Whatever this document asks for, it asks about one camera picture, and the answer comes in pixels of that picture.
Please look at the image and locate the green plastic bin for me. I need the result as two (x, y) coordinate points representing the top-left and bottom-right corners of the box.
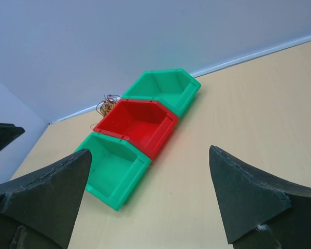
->
(77, 132), (151, 211)
(122, 69), (201, 117)

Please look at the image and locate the far green plastic bin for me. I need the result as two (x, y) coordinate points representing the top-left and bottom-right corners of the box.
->
(122, 69), (201, 117)

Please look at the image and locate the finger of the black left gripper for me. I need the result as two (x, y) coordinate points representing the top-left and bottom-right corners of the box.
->
(0, 123), (25, 151)

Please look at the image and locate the red plastic bin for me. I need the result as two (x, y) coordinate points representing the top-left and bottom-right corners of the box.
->
(93, 99), (179, 159)

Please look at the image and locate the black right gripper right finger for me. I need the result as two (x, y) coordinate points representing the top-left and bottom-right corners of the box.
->
(209, 145), (311, 248)

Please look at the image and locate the thin wire bundle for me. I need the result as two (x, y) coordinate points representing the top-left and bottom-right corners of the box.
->
(90, 94), (121, 130)

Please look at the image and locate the near green plastic bin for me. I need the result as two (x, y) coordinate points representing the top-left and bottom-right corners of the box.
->
(77, 132), (151, 211)

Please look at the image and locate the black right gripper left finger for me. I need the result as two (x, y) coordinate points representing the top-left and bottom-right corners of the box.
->
(0, 149), (92, 248)

